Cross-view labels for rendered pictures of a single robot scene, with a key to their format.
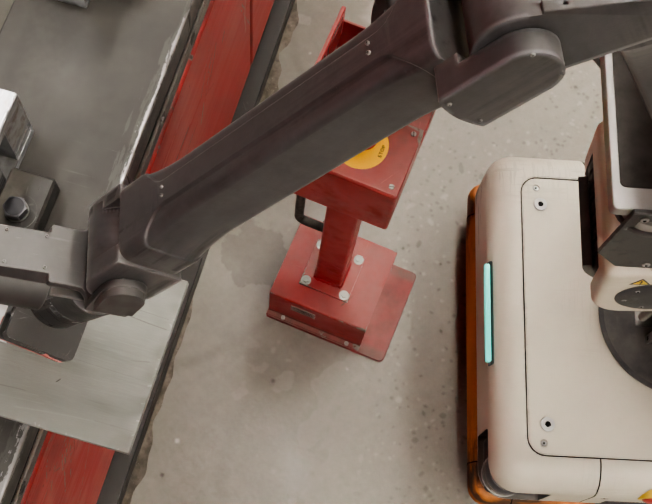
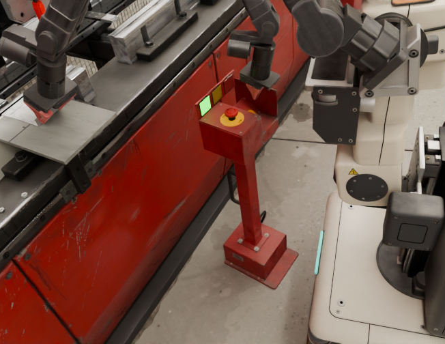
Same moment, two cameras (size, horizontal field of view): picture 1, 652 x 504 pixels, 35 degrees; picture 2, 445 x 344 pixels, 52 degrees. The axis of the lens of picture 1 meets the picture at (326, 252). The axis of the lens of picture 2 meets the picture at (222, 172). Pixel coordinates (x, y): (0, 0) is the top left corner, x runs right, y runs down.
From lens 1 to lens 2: 0.72 m
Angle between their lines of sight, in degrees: 29
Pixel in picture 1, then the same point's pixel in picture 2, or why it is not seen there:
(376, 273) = (274, 241)
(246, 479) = (197, 334)
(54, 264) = (30, 37)
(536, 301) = (343, 246)
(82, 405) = (54, 145)
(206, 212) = not seen: outside the picture
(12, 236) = (18, 27)
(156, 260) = (56, 17)
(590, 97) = not seen: hidden behind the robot
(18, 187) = not seen: hidden behind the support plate
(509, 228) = (334, 215)
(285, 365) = (228, 285)
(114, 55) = (135, 76)
